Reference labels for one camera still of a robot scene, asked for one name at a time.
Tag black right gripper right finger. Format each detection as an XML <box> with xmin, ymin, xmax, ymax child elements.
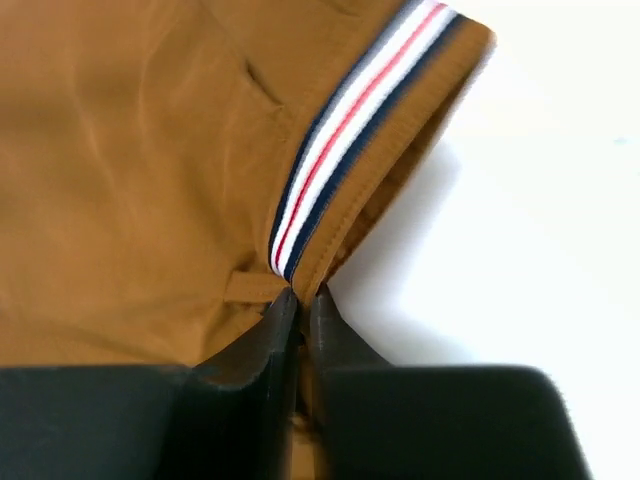
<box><xmin>308</xmin><ymin>288</ymin><xmax>589</xmax><ymax>479</ymax></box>

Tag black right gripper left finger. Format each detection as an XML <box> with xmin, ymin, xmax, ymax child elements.
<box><xmin>1</xmin><ymin>290</ymin><xmax>298</xmax><ymax>479</ymax></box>

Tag brown trousers with striped trim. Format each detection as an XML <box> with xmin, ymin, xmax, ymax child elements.
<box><xmin>0</xmin><ymin>0</ymin><xmax>499</xmax><ymax>480</ymax></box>

